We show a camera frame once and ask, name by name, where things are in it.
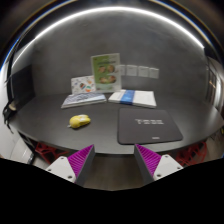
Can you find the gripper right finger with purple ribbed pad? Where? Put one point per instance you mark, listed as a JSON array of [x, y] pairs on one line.
[[154, 166]]

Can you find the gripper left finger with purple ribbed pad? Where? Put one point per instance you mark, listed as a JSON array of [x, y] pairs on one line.
[[75, 167]]

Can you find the black mouse pad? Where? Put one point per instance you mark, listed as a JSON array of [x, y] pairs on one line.
[[146, 126]]

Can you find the yellow computer mouse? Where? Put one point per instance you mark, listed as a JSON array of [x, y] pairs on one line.
[[79, 121]]

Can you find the red stool left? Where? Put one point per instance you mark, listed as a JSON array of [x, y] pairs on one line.
[[49, 154]]

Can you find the red stool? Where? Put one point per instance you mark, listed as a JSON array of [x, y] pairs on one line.
[[192, 155], [49, 154]]

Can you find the red stool right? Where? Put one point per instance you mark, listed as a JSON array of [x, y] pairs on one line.
[[192, 155]]

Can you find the white book blue band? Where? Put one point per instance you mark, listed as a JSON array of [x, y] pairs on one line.
[[134, 97]]

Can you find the patterned grey book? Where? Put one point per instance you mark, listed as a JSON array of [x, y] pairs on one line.
[[81, 99]]

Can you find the white colourful card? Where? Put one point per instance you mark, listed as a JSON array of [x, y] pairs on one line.
[[84, 84]]

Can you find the black monitor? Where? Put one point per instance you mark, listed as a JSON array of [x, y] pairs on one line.
[[23, 87]]

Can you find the green food poster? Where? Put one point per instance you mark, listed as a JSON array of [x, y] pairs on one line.
[[106, 71]]

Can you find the white wall paper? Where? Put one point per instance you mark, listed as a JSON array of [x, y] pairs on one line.
[[143, 71], [131, 70], [154, 73], [122, 69]]

